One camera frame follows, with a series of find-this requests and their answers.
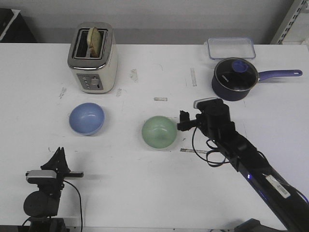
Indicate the toast slice in toaster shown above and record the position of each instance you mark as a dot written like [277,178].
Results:
[94,40]

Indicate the black box background left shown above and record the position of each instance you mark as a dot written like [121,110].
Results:
[13,28]

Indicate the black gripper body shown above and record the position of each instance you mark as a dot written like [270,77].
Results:
[55,187]
[213,121]

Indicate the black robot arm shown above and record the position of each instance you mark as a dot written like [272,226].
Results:
[289,205]
[42,205]

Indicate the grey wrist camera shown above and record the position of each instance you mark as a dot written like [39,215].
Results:
[200,104]
[39,176]

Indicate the cream and steel toaster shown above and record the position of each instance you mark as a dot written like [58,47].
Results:
[93,75]

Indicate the dark blue saucepan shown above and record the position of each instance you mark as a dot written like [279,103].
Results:
[231,95]

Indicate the blue bowl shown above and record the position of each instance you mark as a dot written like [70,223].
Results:
[87,118]

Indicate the glass pot lid blue knob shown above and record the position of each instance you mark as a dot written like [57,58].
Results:
[236,74]

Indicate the clear plastic container blue rim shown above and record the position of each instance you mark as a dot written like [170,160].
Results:
[228,47]

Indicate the white perforated metal shelf post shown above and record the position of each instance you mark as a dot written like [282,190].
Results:
[294,29]

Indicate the green bowl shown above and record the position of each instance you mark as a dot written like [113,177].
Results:
[159,132]

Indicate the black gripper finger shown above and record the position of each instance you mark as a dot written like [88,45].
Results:
[54,160]
[64,164]
[184,117]

